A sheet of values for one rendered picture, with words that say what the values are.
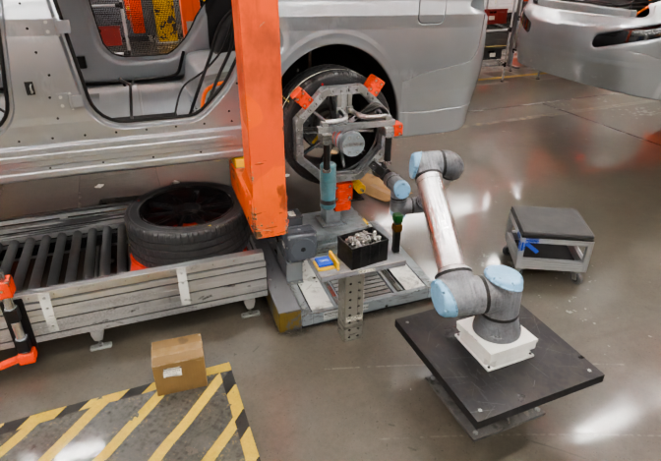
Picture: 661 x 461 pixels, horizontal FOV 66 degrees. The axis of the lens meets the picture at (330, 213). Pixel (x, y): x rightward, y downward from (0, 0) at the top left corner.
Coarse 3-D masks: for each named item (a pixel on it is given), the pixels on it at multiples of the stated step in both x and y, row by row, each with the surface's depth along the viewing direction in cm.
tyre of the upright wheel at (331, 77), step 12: (312, 72) 278; (324, 72) 273; (336, 72) 270; (348, 72) 273; (288, 84) 284; (300, 84) 273; (312, 84) 268; (324, 84) 270; (336, 84) 272; (384, 96) 287; (288, 108) 270; (300, 108) 271; (288, 120) 272; (288, 132) 275; (288, 144) 278; (288, 156) 281; (300, 168) 287; (312, 180) 293
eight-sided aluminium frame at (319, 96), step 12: (348, 84) 271; (360, 84) 272; (312, 96) 267; (324, 96) 264; (372, 96) 273; (312, 108) 265; (300, 120) 265; (300, 132) 268; (300, 144) 273; (384, 144) 289; (300, 156) 274; (372, 156) 291; (312, 168) 280; (360, 168) 293; (336, 180) 289; (348, 180) 291
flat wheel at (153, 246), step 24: (168, 192) 296; (192, 192) 302; (216, 192) 299; (144, 216) 274; (168, 216) 273; (192, 216) 273; (216, 216) 277; (240, 216) 271; (144, 240) 258; (168, 240) 252; (192, 240) 254; (216, 240) 261; (240, 240) 275; (144, 264) 266
